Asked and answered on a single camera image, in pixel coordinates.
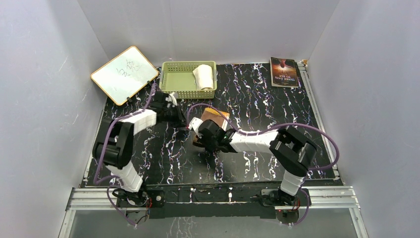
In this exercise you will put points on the white terry towel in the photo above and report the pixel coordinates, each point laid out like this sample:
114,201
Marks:
204,77

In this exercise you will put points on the orange brown towel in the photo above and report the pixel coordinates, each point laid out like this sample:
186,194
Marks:
210,114

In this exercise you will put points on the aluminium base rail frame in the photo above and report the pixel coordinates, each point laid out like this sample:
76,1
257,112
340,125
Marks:
218,200

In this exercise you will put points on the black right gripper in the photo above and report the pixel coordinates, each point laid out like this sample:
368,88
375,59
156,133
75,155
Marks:
201,140

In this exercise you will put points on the dark paperback book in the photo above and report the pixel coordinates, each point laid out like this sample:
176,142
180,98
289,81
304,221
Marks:
283,73

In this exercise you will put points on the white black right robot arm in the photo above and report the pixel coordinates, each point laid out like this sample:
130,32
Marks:
291,148

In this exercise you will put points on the wood framed whiteboard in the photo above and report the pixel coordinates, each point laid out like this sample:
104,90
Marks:
125,75

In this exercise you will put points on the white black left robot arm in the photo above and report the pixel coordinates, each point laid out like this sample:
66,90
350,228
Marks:
113,146

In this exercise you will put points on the green perforated plastic basket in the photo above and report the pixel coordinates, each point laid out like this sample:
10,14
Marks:
177,76

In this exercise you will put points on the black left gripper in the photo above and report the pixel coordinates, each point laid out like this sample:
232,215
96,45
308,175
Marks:
181,121

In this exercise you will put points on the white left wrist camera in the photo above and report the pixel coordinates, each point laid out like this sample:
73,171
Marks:
172,97

